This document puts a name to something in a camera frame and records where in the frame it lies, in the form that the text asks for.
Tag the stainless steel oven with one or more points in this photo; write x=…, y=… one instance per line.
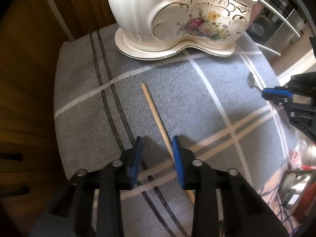
x=276, y=25

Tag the cream floral ceramic utensil holder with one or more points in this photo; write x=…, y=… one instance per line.
x=159, y=29

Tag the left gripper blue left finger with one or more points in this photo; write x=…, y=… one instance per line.
x=134, y=161

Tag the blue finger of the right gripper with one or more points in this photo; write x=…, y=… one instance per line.
x=275, y=93

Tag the oven handle bar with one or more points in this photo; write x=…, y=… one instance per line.
x=272, y=9

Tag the flower-bowl steel spoon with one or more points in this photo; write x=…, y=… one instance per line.
x=252, y=82

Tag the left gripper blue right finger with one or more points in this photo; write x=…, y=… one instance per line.
x=178, y=160

